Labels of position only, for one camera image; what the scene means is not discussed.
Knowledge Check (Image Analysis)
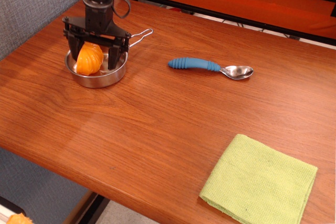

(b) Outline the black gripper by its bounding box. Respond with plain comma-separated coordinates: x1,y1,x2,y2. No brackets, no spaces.
62,6,131,70

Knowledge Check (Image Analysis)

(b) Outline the orange object at corner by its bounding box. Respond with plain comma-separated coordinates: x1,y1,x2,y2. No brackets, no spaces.
6,213,33,224

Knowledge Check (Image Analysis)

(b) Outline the green folded cloth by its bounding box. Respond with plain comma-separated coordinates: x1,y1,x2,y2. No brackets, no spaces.
199,134,318,223

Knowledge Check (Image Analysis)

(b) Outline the blue handled metal spoon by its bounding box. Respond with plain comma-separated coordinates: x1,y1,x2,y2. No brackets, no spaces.
168,57,254,80

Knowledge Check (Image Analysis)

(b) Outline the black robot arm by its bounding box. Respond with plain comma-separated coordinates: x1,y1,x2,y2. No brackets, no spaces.
62,0,131,70

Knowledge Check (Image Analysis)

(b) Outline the orange plastic peeled orange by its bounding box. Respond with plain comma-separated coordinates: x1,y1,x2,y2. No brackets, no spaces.
76,42,104,76

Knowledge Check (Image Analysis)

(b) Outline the small steel pot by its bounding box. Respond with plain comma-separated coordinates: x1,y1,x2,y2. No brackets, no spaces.
64,28,154,89

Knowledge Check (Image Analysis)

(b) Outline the black cable loop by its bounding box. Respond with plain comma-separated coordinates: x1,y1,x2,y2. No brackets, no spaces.
111,0,132,19

